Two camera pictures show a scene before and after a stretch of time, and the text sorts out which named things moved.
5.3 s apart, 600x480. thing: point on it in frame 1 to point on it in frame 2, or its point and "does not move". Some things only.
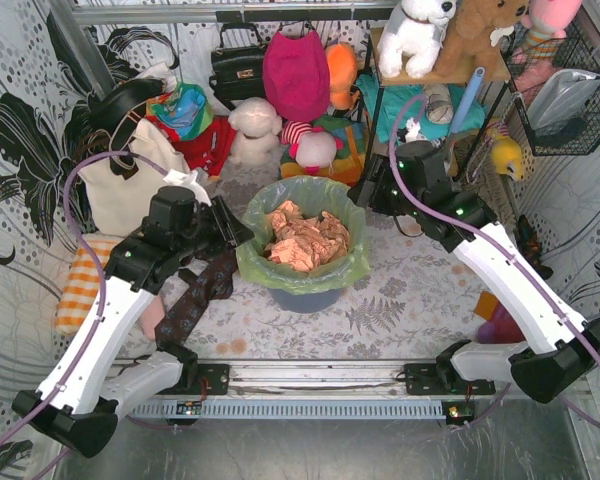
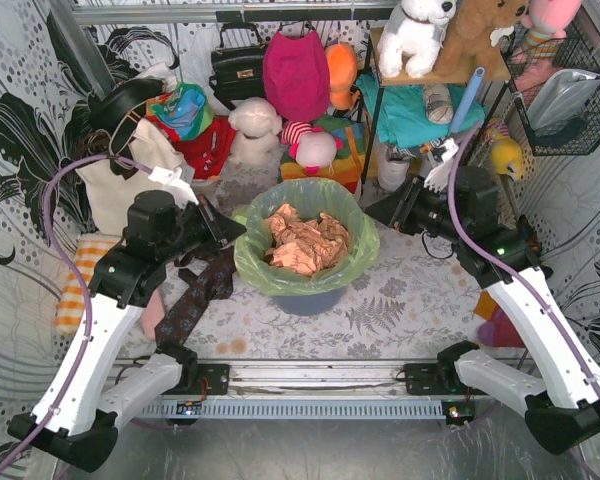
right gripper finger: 362,194 to 392,209
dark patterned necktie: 214,282 does not move
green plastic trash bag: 311,196 does not move
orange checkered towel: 82,283 does not move
